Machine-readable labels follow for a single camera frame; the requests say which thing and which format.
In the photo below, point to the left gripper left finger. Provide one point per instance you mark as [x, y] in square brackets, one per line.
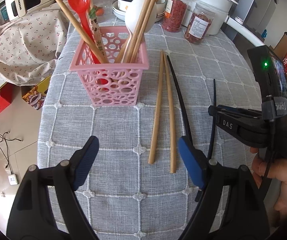
[31, 216]

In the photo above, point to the right hand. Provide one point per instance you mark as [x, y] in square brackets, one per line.
[278, 170]

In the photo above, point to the white electric cooking pot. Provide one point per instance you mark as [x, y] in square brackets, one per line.
[221, 9]

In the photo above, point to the dark grey refrigerator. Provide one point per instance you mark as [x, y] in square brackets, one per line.
[255, 14]

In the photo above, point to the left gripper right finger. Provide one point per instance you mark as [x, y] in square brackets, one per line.
[228, 201]

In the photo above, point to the red plastic spoon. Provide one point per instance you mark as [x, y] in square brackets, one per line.
[89, 23]

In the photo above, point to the pink perforated utensil basket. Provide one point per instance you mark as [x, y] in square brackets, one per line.
[111, 84]

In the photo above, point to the wooden chopstick pair member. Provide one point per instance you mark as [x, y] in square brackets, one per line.
[171, 118]

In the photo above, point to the red gift box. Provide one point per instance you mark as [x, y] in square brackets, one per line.
[6, 96]

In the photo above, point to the jar with red label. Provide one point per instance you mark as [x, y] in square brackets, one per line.
[200, 21]

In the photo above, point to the cherry print cloth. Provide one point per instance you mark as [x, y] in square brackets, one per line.
[30, 46]

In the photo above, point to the black chopstick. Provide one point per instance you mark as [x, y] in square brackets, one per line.
[213, 130]
[181, 99]

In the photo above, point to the jar of red goji berries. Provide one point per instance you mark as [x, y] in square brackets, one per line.
[174, 14]

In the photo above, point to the grey checked tablecloth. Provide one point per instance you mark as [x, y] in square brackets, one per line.
[124, 197]

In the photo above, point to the white plastic spoon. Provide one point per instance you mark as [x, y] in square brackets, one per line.
[139, 19]

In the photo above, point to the white bowl stack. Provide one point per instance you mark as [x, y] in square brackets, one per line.
[122, 8]

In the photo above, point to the wooden chopstick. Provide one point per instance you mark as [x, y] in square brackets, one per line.
[154, 138]
[93, 49]

